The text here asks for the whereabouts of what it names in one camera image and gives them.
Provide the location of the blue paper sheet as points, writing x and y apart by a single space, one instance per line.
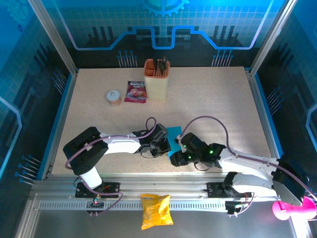
174 132

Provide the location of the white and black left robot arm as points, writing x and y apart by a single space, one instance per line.
86 153

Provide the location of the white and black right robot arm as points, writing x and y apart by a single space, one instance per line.
252 171

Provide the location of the purple candy bag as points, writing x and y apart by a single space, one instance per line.
135 93

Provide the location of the beige utensil holder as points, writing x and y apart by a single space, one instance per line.
156 85

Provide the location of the yellow chip bag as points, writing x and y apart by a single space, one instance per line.
156 213

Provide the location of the small tin can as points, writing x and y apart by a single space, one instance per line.
113 98

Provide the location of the black utensil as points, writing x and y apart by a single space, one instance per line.
162 65

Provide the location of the pink plastic object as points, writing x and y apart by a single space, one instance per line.
307 210

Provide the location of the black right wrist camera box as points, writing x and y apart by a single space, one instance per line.
192 142

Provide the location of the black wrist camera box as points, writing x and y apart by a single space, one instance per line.
160 132
192 142

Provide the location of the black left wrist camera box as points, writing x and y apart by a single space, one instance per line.
160 132

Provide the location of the aluminium frame rail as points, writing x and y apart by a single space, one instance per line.
161 183

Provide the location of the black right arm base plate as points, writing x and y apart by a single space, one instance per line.
215 189

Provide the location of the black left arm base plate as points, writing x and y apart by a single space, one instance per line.
111 188

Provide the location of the aluminium frame post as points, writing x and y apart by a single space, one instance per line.
54 39
270 39

